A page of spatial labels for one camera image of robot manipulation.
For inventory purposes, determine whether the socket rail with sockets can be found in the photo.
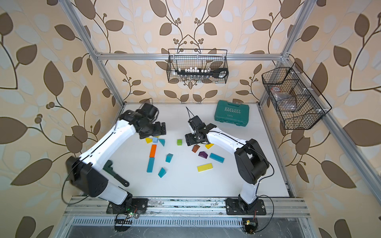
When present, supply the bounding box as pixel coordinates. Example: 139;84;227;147
172;68;229;79

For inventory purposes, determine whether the brown wooden block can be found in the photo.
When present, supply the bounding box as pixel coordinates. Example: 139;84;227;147
192;144;200;153

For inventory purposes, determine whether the long teal block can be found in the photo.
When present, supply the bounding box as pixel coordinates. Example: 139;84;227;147
210;153;225;163
146;157;155;173

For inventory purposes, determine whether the dark green hand tool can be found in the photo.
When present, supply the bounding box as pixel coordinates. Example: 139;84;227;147
103;160;130;187

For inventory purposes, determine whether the right wire basket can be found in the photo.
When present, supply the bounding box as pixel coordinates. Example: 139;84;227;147
262;62;332;130

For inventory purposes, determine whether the green plastic tool case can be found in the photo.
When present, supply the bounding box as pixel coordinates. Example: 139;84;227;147
214;100;250;127

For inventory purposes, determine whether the wire basket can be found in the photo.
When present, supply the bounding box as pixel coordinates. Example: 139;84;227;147
262;62;332;130
166;48;229;84

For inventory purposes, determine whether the yellow triangle block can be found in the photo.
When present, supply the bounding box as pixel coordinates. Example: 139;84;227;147
145;138;153;144

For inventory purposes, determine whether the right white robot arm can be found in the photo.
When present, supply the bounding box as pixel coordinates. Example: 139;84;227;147
185;116;273;215

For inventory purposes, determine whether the orange long block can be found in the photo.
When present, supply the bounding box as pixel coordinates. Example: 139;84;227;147
149;144;157;158

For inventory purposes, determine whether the plastic bag in basket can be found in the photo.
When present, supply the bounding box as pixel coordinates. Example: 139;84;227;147
271;87;297;111

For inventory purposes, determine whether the back wire basket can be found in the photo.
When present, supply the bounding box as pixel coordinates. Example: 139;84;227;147
166;48;229;84

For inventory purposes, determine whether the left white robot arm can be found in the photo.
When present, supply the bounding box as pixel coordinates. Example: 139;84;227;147
65;103;166;205

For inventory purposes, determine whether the purple triangle block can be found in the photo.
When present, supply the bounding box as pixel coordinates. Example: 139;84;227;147
198;151;208;159

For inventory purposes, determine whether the long yellow block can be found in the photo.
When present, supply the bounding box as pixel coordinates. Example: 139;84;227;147
205;143;214;149
197;163;213;173

